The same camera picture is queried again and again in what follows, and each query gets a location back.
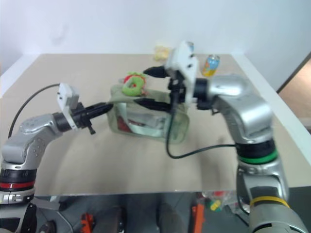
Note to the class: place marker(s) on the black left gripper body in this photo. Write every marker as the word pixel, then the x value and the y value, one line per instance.
pixel 81 117

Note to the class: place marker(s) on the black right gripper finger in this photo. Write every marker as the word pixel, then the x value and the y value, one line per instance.
pixel 156 71
pixel 155 104

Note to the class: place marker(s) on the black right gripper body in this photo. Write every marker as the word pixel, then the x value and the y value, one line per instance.
pixel 177 85

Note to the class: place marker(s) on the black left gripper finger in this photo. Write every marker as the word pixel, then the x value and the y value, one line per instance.
pixel 100 106
pixel 99 112

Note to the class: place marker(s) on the green transparent zip pouch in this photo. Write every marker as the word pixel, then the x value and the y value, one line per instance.
pixel 150 123

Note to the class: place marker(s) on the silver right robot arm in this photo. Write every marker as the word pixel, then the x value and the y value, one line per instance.
pixel 252 114

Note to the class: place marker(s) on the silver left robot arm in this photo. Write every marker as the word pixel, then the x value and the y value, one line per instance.
pixel 29 140

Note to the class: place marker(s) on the pale yellow toy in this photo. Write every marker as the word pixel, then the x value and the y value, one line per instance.
pixel 161 53

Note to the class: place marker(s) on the yellow blue drink can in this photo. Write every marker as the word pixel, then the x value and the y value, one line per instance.
pixel 211 66

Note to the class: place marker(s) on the silver blue can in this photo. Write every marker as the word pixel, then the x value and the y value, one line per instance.
pixel 190 46

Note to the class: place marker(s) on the orange black tool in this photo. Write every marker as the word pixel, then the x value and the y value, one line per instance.
pixel 88 222
pixel 198 217

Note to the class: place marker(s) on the clear bag of colourful items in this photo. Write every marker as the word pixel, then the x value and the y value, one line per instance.
pixel 217 200

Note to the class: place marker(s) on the brown wooden panel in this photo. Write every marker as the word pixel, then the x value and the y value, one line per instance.
pixel 297 82

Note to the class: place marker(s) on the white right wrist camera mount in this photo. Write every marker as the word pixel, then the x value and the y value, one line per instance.
pixel 185 63

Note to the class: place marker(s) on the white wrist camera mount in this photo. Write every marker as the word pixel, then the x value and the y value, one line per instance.
pixel 66 97
pixel 185 63

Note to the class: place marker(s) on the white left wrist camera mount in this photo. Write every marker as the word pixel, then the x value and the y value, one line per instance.
pixel 66 97

